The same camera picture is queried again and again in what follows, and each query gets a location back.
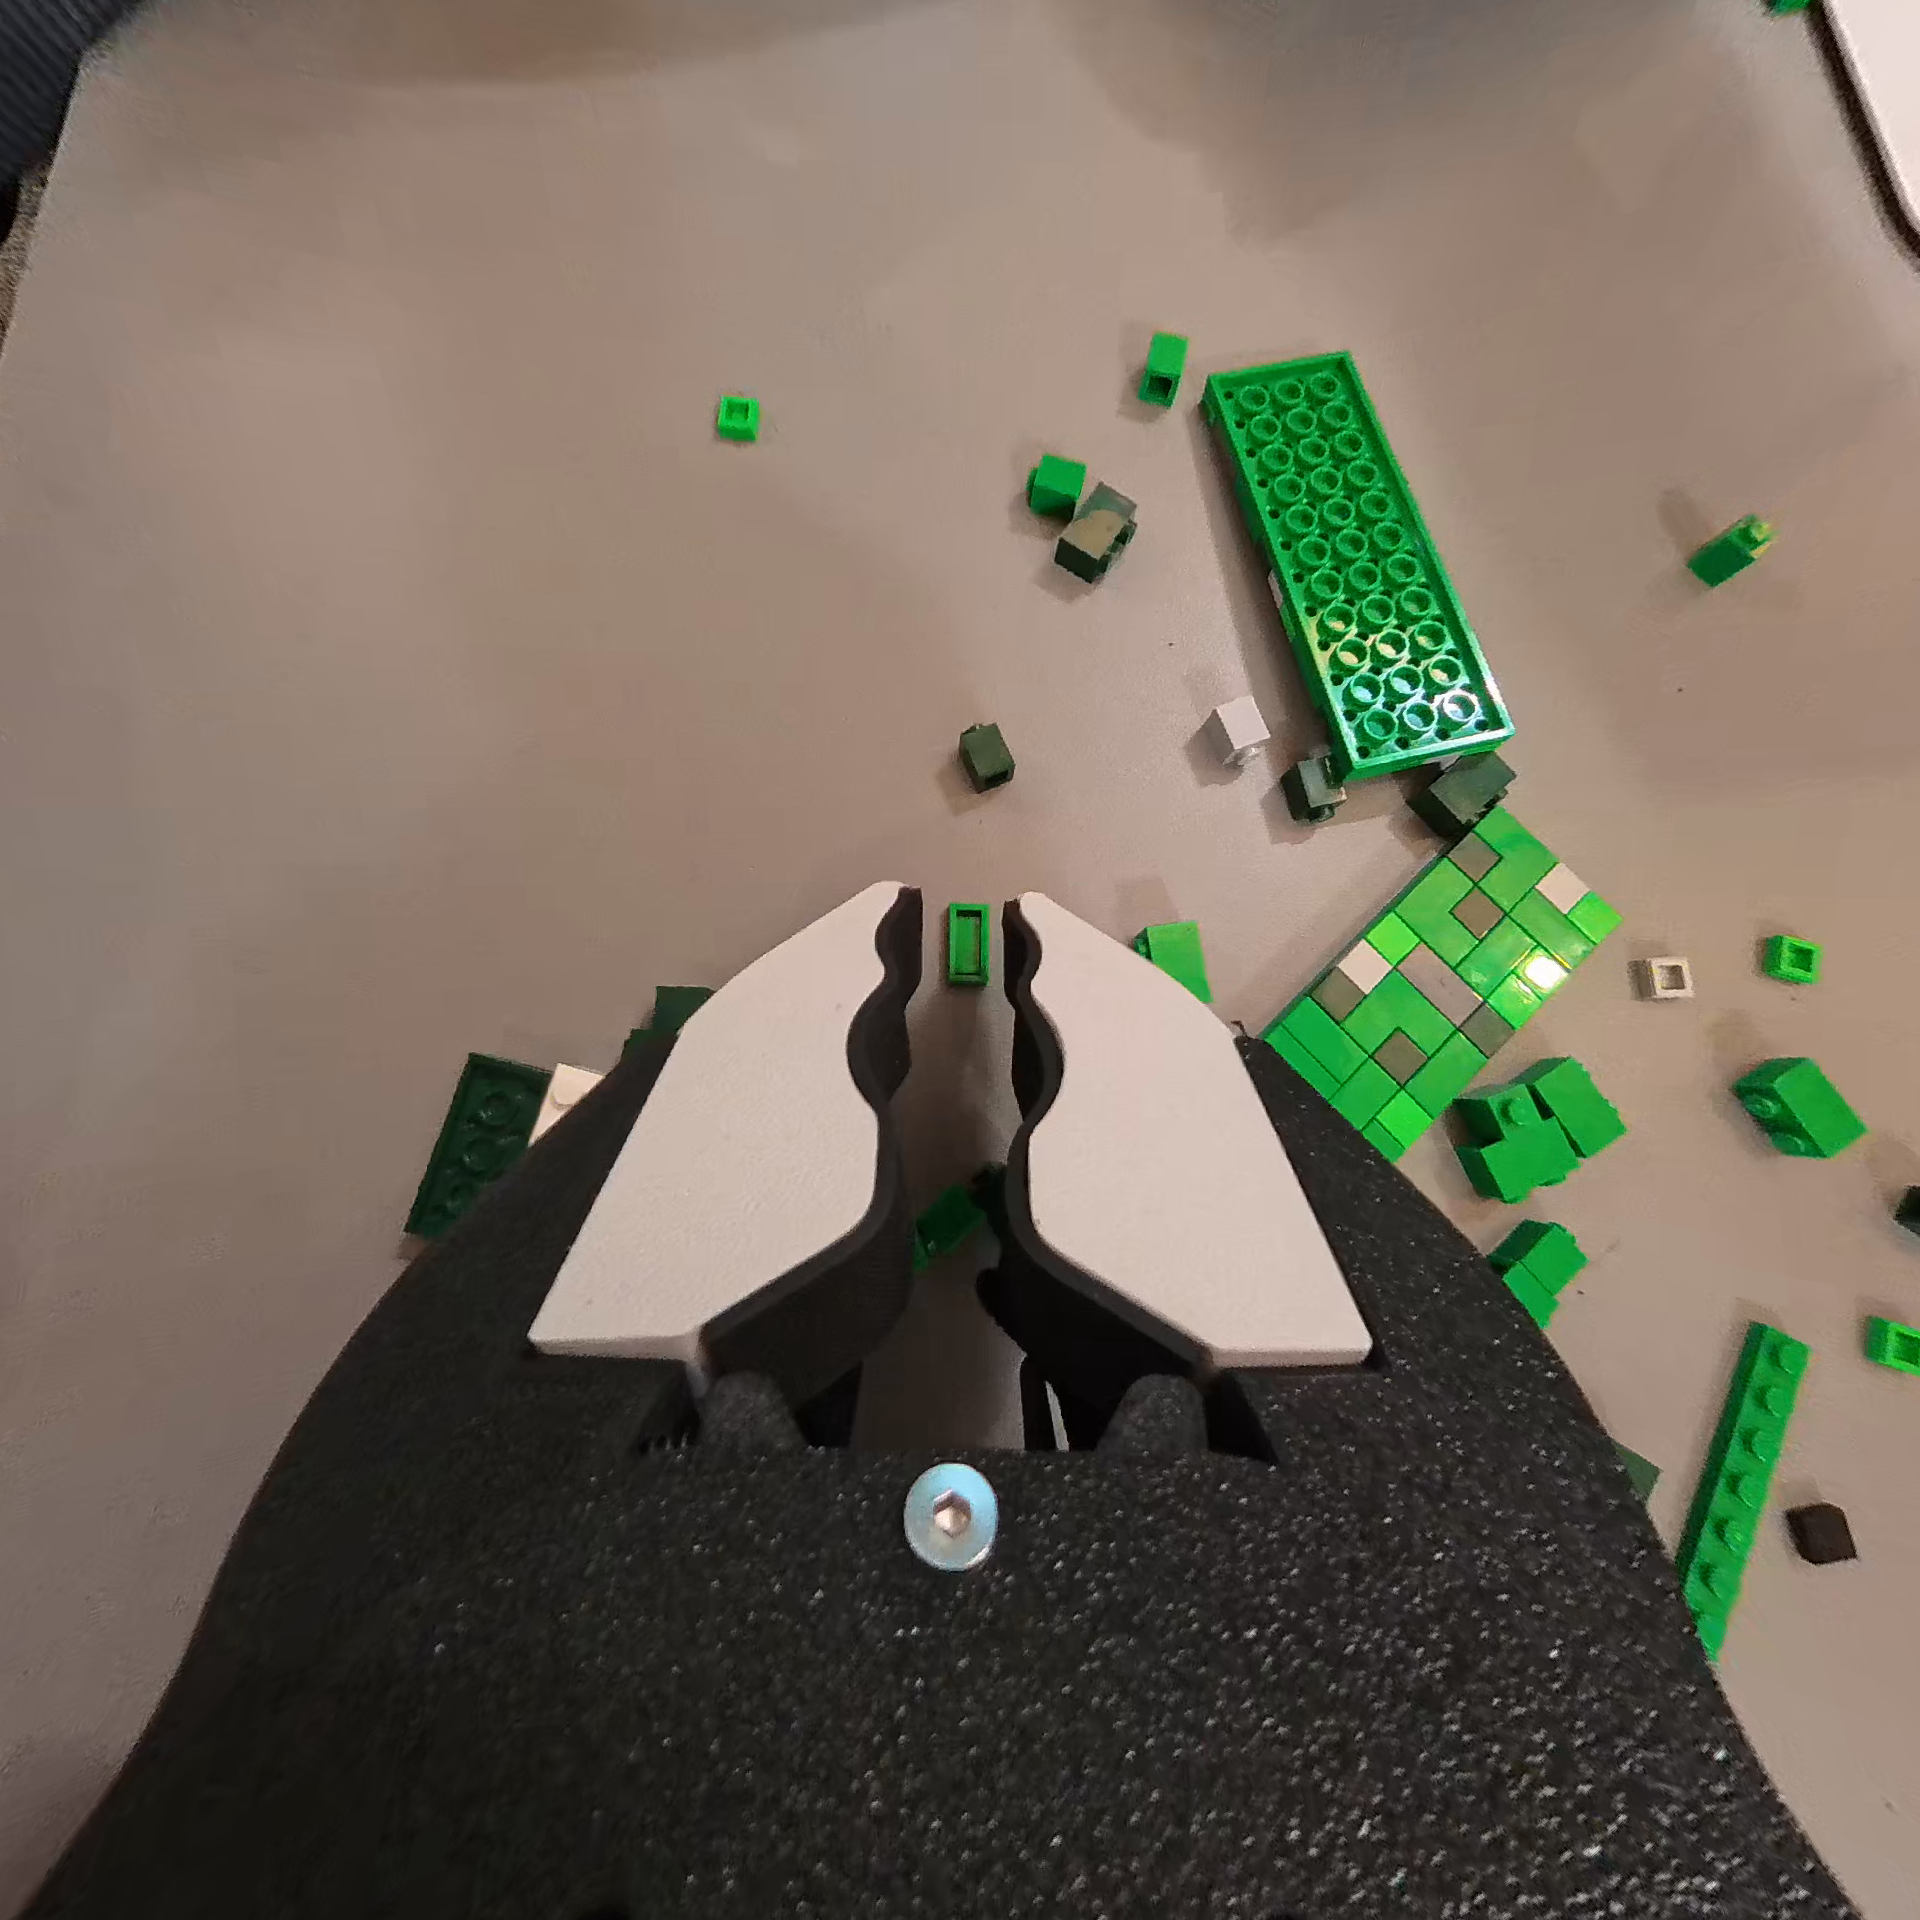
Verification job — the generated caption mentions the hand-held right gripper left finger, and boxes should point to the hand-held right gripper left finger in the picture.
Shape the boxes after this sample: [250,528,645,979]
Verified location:
[524,882,925,1453]

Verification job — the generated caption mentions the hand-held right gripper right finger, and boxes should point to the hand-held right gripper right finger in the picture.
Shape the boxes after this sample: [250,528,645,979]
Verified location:
[980,890,1379,1453]

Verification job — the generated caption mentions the large green brick plate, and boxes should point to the large green brick plate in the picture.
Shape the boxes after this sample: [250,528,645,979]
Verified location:
[1198,347,1518,785]

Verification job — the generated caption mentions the grey desk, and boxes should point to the grey desk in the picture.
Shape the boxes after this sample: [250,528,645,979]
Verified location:
[0,0,1920,1920]

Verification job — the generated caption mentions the dark green brick plate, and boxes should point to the dark green brick plate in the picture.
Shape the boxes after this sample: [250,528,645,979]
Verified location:
[401,1050,560,1246]

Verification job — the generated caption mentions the green mosaic tile panel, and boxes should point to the green mosaic tile panel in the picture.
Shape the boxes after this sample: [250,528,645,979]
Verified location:
[1258,805,1622,1171]

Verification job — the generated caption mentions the scattered small green bricks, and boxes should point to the scattered small green bricks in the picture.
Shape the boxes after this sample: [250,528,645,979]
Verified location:
[645,326,1920,1373]

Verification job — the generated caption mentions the long green brick plate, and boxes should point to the long green brick plate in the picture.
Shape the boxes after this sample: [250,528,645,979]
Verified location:
[1671,1319,1815,1663]

